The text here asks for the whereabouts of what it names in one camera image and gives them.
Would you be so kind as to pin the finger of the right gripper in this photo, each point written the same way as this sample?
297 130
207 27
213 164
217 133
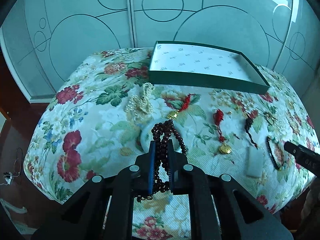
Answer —
304 157

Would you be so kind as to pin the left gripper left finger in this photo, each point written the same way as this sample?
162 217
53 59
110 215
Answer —
131 182

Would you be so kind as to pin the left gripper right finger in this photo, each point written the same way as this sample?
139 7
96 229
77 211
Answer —
185 178

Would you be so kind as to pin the pale green jade bangle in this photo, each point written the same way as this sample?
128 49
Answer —
146 135

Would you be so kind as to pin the red cord gold pendant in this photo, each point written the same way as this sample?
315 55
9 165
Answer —
185 104

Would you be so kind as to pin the red tassel gold locket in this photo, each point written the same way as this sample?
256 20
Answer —
218 118

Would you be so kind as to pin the green jewelry box tray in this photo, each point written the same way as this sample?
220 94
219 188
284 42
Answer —
203 65

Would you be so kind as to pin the frosted glass wardrobe doors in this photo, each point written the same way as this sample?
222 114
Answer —
43 41

